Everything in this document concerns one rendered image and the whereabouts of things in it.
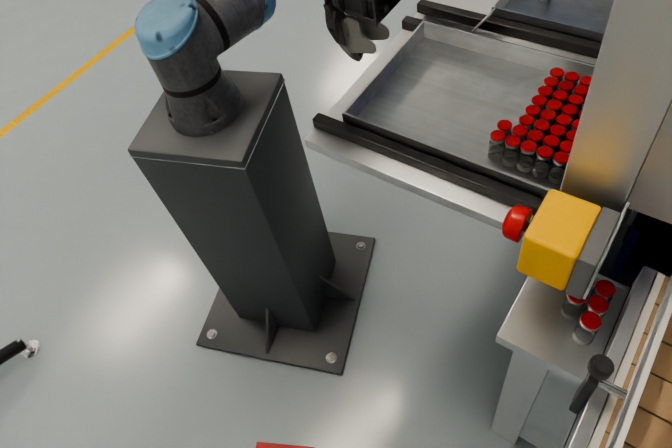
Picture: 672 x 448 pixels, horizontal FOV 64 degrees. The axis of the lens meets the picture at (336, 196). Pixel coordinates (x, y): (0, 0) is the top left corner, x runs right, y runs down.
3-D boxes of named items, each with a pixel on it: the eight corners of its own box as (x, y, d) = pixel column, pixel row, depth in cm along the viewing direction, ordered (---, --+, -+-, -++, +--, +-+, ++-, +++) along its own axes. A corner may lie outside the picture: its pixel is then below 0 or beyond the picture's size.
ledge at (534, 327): (652, 310, 65) (658, 303, 63) (616, 405, 59) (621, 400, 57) (538, 260, 71) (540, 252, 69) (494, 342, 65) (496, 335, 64)
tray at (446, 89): (617, 90, 84) (623, 72, 81) (552, 209, 73) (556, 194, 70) (423, 36, 99) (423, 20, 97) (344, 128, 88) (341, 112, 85)
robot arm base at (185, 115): (158, 133, 107) (136, 96, 100) (188, 82, 116) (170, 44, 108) (226, 139, 103) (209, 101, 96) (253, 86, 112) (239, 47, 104)
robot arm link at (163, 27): (146, 76, 103) (112, 15, 92) (201, 39, 108) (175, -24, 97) (181, 102, 97) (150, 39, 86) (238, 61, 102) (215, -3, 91)
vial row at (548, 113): (576, 96, 84) (582, 73, 81) (529, 175, 77) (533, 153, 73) (561, 92, 85) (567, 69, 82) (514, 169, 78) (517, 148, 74)
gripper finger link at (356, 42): (374, 80, 79) (367, 27, 72) (341, 69, 82) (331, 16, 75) (385, 67, 81) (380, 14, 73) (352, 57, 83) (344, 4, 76)
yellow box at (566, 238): (604, 250, 60) (622, 212, 54) (580, 301, 56) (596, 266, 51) (537, 222, 63) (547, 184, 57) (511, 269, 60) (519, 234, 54)
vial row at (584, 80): (590, 100, 83) (597, 77, 80) (544, 181, 76) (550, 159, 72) (576, 96, 84) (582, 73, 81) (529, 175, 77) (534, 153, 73)
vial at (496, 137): (505, 153, 80) (508, 132, 76) (499, 164, 79) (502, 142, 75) (491, 148, 81) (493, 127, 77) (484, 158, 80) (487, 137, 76)
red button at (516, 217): (544, 229, 60) (549, 208, 57) (529, 255, 59) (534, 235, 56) (511, 215, 62) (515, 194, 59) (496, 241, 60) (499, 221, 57)
